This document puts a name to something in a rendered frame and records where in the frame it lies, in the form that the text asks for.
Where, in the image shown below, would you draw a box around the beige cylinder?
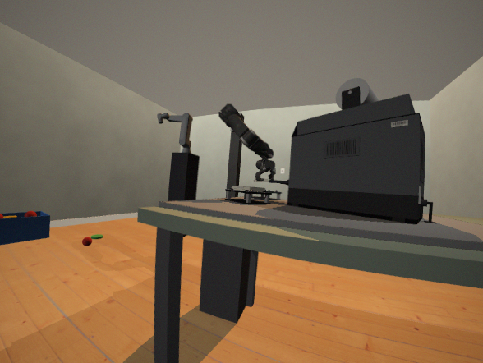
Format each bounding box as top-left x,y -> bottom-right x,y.
335,78 -> 379,109

